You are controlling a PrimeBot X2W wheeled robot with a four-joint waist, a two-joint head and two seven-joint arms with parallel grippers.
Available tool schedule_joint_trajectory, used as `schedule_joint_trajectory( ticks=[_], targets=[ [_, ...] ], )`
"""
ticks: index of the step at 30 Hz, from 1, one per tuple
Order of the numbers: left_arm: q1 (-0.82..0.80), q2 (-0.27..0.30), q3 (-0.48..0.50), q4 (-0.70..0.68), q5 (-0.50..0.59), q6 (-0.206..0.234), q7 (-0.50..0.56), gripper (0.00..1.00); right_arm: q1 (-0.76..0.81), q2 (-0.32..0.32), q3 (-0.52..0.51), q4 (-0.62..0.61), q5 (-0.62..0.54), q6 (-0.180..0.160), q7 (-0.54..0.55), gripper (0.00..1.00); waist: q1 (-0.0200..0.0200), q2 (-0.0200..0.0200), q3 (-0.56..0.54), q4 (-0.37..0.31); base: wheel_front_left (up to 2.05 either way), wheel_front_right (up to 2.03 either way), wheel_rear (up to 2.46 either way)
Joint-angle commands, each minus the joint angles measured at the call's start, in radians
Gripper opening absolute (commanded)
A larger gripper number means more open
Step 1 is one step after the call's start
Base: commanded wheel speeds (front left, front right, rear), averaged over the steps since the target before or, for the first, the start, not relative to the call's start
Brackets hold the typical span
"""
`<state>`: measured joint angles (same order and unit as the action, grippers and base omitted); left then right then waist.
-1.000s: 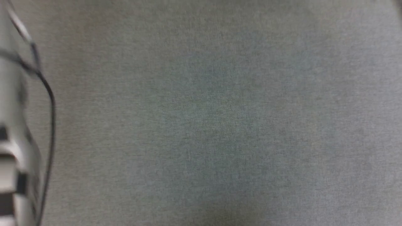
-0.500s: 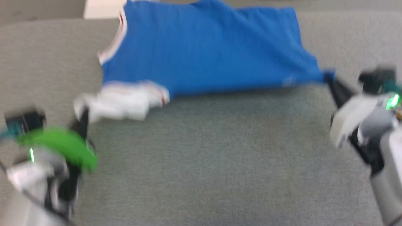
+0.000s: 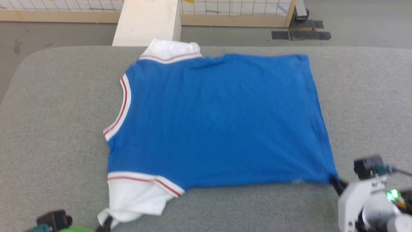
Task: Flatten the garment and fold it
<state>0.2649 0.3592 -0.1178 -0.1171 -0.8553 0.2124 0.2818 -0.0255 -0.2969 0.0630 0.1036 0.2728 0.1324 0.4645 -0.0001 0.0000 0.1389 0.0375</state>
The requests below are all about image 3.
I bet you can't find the lemon print partition screen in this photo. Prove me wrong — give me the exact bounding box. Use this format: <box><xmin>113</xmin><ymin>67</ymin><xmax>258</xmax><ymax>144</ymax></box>
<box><xmin>0</xmin><ymin>0</ymin><xmax>297</xmax><ymax>28</ymax></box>

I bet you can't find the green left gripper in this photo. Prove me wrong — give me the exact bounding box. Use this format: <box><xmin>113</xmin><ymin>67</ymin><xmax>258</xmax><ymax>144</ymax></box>
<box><xmin>57</xmin><ymin>216</ymin><xmax>114</xmax><ymax>232</ymax></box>

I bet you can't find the long black floor tape strip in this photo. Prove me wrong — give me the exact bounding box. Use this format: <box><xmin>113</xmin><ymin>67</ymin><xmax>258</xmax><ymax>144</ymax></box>
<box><xmin>289</xmin><ymin>30</ymin><xmax>332</xmax><ymax>41</ymax></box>

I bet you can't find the arm teal-plug black cable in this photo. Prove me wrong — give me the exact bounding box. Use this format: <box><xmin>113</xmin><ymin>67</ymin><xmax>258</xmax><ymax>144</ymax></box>
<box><xmin>373</xmin><ymin>164</ymin><xmax>412</xmax><ymax>178</ymax></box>
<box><xmin>23</xmin><ymin>225</ymin><xmax>52</xmax><ymax>232</ymax></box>

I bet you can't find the grey fabric table cover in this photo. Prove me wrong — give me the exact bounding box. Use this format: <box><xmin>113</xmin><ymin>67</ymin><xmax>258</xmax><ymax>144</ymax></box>
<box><xmin>0</xmin><ymin>45</ymin><xmax>412</xmax><ymax>232</ymax></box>

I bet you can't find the right arm teal-plug black cable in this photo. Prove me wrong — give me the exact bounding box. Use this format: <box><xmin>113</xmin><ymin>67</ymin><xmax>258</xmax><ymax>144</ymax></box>
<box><xmin>373</xmin><ymin>164</ymin><xmax>412</xmax><ymax>178</ymax></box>

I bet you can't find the grey partition foot with caster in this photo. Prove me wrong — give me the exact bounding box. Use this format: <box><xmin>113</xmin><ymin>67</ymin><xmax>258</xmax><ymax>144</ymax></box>
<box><xmin>295</xmin><ymin>0</ymin><xmax>310</xmax><ymax>22</ymax></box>

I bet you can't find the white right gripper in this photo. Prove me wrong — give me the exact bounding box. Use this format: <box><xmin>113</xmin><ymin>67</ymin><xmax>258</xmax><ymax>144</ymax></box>
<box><xmin>330</xmin><ymin>175</ymin><xmax>387</xmax><ymax>232</ymax></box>

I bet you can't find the left arm teal-plug black cable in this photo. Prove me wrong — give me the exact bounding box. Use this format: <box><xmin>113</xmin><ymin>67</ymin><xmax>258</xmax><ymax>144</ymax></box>
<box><xmin>23</xmin><ymin>225</ymin><xmax>52</xmax><ymax>232</ymax></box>

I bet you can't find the blue shirt with white sleeves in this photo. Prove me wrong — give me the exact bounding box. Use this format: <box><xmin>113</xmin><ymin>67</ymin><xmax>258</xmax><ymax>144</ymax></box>
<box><xmin>97</xmin><ymin>38</ymin><xmax>339</xmax><ymax>229</ymax></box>

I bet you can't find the white rectangular box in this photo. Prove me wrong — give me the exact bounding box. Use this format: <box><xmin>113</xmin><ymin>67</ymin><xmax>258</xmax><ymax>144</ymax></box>
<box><xmin>112</xmin><ymin>0</ymin><xmax>182</xmax><ymax>47</ymax></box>

